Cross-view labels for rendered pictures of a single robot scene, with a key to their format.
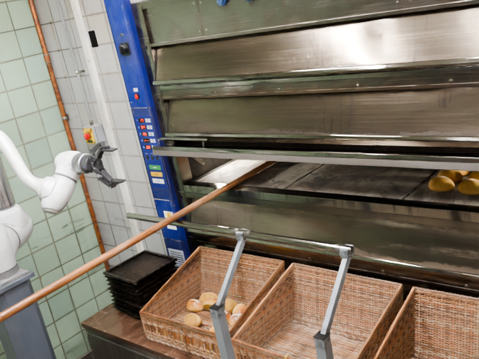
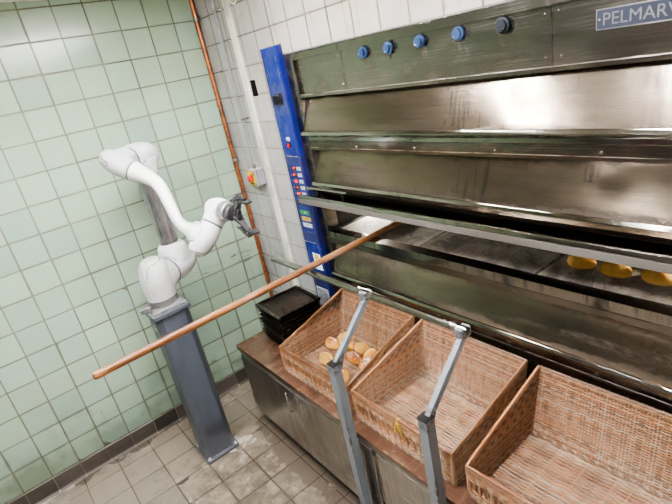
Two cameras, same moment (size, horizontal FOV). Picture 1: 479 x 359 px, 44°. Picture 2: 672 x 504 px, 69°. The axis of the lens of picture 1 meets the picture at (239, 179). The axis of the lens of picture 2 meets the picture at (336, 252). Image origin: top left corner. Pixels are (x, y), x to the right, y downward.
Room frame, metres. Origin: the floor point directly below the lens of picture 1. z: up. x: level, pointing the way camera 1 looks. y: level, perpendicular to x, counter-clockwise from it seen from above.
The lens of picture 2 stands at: (0.48, -0.26, 2.06)
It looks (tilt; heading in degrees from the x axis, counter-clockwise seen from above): 22 degrees down; 12
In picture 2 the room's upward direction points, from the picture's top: 12 degrees counter-clockwise
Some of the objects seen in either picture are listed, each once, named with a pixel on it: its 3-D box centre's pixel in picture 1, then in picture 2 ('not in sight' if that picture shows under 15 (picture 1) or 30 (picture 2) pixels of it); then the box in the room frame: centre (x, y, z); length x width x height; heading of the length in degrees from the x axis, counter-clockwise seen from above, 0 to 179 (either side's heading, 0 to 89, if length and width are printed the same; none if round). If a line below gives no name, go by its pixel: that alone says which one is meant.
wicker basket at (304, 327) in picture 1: (318, 328); (436, 390); (2.13, -0.19, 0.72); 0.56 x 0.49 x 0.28; 46
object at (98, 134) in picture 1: (93, 134); (256, 176); (3.34, 0.75, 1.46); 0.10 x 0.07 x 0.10; 46
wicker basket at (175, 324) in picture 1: (214, 300); (346, 343); (2.54, 0.23, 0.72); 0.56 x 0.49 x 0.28; 48
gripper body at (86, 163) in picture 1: (94, 164); (235, 213); (2.48, 0.59, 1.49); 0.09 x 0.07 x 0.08; 46
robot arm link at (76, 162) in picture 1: (84, 163); (227, 211); (2.53, 0.64, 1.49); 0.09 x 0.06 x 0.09; 136
